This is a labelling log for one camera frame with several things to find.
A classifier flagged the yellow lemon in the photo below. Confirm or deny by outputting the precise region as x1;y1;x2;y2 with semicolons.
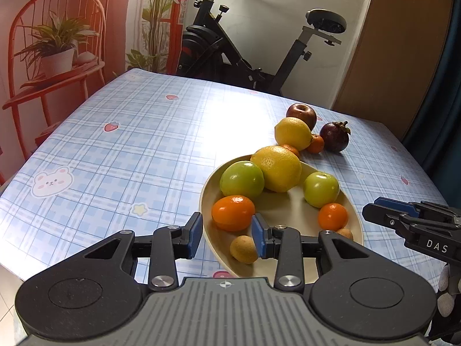
274;117;313;152
250;145;303;193

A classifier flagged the green jujube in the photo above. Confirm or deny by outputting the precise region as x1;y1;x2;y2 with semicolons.
303;172;340;208
220;161;265;199

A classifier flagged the red apple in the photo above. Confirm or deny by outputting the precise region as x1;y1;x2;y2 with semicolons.
286;103;318;130

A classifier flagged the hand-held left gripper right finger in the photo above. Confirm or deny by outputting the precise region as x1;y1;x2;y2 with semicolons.
251;213;397;292

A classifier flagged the red chair with potted plant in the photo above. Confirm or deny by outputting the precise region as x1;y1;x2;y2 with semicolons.
0;0;190;184

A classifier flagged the small orange tangerine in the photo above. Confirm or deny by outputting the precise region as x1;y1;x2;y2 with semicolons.
279;144;301;159
306;134;325;154
318;202;349;231
211;195;256;232

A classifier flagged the purple mangosteen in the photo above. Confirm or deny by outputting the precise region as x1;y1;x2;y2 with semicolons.
319;121;351;153

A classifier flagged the dark blue curtain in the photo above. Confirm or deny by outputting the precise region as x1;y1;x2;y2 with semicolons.
401;0;461;210

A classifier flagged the brown wooden door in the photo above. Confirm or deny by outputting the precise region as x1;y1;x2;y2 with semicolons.
331;0;454;141

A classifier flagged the black exercise bike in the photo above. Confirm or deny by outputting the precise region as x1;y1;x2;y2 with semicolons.
176;0;348;98

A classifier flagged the person's right hand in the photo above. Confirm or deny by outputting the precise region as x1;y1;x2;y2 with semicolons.
428;263;461;341

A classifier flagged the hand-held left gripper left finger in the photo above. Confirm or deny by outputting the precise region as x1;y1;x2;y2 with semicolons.
72;212;202;293

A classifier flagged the cream oval plate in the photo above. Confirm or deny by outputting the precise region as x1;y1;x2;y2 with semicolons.
199;154;364;279

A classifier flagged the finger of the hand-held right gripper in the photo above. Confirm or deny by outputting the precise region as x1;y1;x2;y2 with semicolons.
374;197;461;219
362;203;415;236

